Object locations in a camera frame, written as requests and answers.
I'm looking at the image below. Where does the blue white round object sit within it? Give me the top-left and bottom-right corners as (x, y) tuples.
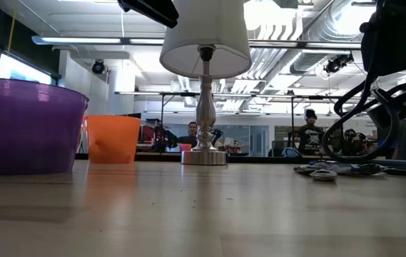
(281, 146), (302, 159)

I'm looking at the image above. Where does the black wall camera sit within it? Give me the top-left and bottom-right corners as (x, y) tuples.
(91, 59), (106, 75)

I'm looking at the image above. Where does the white shade silver table lamp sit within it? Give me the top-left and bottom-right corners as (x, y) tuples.
(158, 0), (253, 166)

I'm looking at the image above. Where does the bright window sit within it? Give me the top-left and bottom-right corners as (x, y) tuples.
(0, 53), (53, 86)

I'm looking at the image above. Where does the black ceiling box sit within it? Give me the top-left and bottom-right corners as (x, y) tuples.
(273, 0), (299, 9)

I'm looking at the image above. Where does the red equipment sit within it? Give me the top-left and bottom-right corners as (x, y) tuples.
(140, 123), (164, 151)

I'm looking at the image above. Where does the orange pumpkin bucket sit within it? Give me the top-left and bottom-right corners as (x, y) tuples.
(83, 114), (142, 164)

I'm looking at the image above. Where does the black background rig frame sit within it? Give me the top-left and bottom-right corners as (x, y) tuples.
(114, 91), (346, 154)

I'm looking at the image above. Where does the yellow hanging strap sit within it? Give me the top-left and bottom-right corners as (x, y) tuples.
(7, 6), (18, 54)

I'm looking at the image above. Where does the person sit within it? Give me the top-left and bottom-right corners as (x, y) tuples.
(173, 121), (199, 148)
(296, 109), (327, 156)
(343, 128), (366, 155)

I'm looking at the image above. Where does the purple plastic bucket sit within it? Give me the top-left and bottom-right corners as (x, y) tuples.
(0, 77), (91, 176)

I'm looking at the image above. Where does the silver ceiling duct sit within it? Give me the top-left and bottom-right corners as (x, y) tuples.
(290, 0), (371, 74)

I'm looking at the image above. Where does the black ceiling spotlight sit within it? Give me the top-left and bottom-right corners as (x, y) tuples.
(323, 53), (354, 75)

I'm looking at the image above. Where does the long ceiling light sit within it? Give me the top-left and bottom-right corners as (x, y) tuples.
(248, 39), (364, 51)
(31, 34), (164, 46)

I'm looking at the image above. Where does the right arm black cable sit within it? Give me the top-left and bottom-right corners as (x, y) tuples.
(322, 69), (406, 164)

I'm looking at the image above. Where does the black aluminium table frame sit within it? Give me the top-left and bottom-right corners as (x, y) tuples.
(76, 152), (406, 167)

